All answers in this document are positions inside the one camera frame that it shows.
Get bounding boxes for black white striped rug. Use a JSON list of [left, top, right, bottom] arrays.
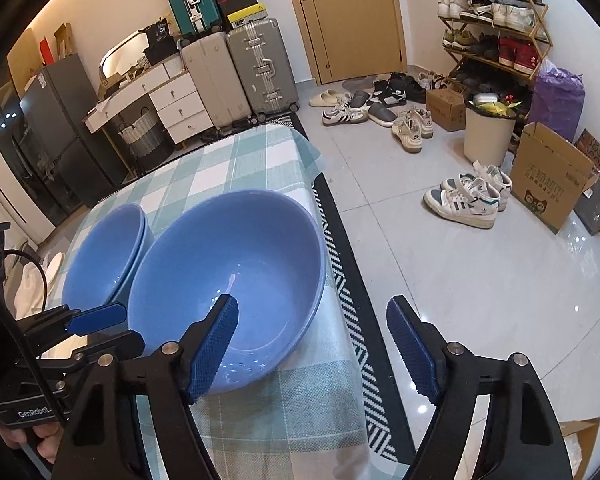
[[250, 110, 416, 463]]

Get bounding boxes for oval vanity mirror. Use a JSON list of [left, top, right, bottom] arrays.
[[99, 30, 153, 88]]

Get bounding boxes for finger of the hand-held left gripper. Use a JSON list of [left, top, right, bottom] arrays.
[[22, 330, 146, 376], [15, 302, 129, 350]]

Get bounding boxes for purple plastic bag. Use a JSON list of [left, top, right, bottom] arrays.
[[532, 60, 586, 143]]

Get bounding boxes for flat cardboard boxes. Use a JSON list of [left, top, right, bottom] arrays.
[[7, 22, 76, 83]]

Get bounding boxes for blue bowl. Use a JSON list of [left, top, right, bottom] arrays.
[[127, 189, 328, 395], [61, 203, 146, 311], [107, 207, 156, 306]]

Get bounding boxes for woven laundry basket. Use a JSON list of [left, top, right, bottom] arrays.
[[115, 107, 176, 168]]

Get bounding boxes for person's left hand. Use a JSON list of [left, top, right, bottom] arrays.
[[0, 420, 67, 465]]

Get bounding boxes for white vanity desk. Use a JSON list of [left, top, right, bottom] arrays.
[[82, 55, 216, 146]]

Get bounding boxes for grey refrigerator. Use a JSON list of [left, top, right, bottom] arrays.
[[20, 52, 131, 196]]

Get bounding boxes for beige suitcase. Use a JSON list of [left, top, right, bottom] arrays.
[[180, 32, 253, 131]]

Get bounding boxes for black yellow shoe box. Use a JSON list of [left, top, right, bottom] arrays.
[[225, 2, 268, 28]]

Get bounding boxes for wooden door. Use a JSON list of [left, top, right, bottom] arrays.
[[280, 0, 408, 86]]

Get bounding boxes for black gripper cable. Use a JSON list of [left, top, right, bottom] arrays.
[[2, 250, 48, 321]]

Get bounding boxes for wooden shoe rack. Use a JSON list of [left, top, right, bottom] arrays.
[[437, 0, 551, 86], [427, 0, 548, 81]]

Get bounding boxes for white green high-top sneaker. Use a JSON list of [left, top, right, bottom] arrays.
[[422, 174, 501, 230], [472, 160, 512, 213]]

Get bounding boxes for small cardboard box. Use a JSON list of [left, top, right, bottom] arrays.
[[426, 87, 468, 133]]

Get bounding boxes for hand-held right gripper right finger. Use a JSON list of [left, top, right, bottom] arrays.
[[386, 296, 573, 480]]

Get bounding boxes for silver suitcase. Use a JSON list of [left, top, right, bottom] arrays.
[[226, 17, 301, 116]]

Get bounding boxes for scattered assorted shoes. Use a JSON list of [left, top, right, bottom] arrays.
[[307, 72, 436, 153]]

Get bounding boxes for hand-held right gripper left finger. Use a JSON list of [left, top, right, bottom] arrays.
[[52, 294, 241, 480]]

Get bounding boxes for beige trash bin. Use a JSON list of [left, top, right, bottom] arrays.
[[462, 92, 518, 166]]

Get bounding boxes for cream shallow bowl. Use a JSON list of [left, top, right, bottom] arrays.
[[44, 251, 65, 293]]

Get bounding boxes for large printed cardboard box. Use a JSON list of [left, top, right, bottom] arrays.
[[509, 121, 600, 235]]

